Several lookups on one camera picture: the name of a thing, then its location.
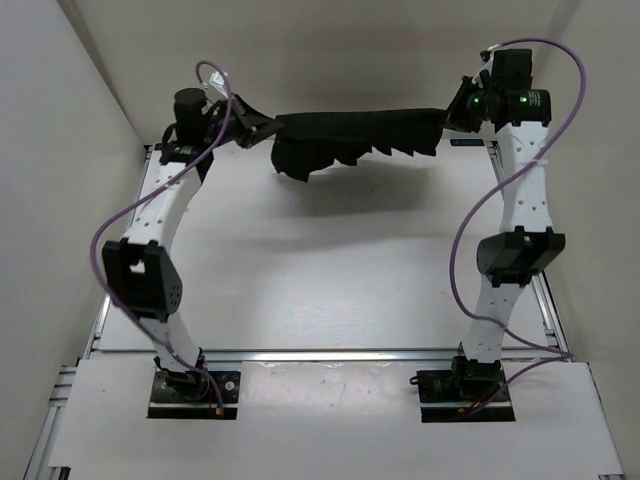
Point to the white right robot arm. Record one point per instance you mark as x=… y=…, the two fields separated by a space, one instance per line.
x=526 y=242

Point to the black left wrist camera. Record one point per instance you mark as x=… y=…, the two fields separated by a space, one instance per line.
x=189 y=104

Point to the aluminium table frame rail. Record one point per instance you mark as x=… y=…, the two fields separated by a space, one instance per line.
x=351 y=265

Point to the black pleated skirt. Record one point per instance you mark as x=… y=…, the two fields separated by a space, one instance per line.
x=313 y=141

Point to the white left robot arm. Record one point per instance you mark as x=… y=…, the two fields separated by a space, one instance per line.
x=138 y=267

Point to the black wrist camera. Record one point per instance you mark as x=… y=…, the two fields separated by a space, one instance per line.
x=189 y=104
x=512 y=69

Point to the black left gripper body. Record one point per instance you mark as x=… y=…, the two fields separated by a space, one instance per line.
x=238 y=128

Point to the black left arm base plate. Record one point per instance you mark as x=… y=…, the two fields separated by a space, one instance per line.
x=189 y=396

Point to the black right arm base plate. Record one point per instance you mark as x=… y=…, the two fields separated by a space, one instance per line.
x=444 y=401

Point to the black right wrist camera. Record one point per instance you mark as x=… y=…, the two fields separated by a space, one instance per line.
x=512 y=69

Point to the white front cover board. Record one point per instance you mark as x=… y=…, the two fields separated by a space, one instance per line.
x=343 y=421

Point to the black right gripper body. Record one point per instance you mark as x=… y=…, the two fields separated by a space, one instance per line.
x=470 y=111

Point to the blue right corner label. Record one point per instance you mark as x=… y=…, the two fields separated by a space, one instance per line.
x=467 y=143

